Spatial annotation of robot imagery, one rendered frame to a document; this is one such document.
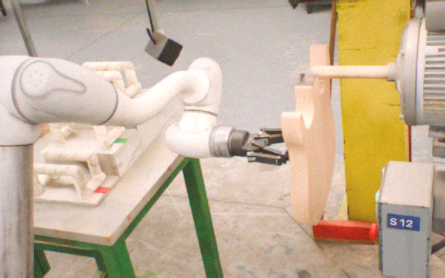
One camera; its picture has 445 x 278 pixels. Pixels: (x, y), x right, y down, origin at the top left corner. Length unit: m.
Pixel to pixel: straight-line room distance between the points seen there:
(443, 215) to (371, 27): 1.18
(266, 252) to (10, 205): 1.75
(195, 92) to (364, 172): 1.28
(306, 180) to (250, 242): 1.52
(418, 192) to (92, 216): 0.89
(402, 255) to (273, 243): 1.62
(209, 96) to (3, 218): 0.64
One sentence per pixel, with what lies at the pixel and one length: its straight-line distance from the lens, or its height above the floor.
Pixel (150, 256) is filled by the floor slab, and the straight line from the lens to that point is 2.84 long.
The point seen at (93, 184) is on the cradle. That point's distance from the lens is 1.62.
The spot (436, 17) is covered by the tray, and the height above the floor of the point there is 1.41.
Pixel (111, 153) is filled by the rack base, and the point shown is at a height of 1.02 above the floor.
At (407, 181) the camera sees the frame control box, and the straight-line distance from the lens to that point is 1.16.
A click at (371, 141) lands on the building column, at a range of 2.46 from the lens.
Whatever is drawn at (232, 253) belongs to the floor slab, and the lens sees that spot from 2.73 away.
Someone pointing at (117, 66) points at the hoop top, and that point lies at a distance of 1.83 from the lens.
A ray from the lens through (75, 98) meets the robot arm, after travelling 1.02.
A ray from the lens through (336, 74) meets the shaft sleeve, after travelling 1.35.
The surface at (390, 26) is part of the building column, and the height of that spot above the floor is 1.07.
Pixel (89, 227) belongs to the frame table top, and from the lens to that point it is 1.52.
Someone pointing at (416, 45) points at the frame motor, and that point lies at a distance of 1.23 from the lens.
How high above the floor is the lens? 1.77
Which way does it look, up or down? 28 degrees down
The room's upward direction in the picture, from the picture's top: 10 degrees counter-clockwise
